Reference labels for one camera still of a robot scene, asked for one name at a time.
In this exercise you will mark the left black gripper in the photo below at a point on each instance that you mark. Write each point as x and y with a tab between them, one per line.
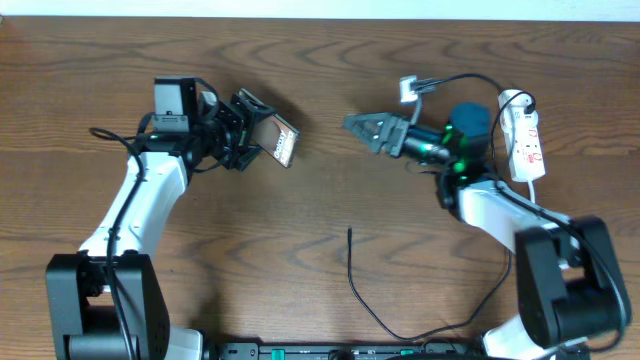
243	124

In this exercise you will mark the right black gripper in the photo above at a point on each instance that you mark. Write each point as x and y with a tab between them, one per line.
391	137

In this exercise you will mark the Samsung Galaxy smartphone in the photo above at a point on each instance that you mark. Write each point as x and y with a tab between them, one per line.
278	138

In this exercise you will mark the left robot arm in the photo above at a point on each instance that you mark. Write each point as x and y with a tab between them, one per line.
105	301

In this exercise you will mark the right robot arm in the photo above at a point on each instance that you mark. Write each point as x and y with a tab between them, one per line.
569	285

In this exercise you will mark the white power strip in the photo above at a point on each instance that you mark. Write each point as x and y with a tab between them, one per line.
524	150

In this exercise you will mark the white USB wall charger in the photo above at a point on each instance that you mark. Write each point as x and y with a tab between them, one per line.
517	105

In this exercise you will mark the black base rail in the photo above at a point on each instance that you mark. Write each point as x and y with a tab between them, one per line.
254	351

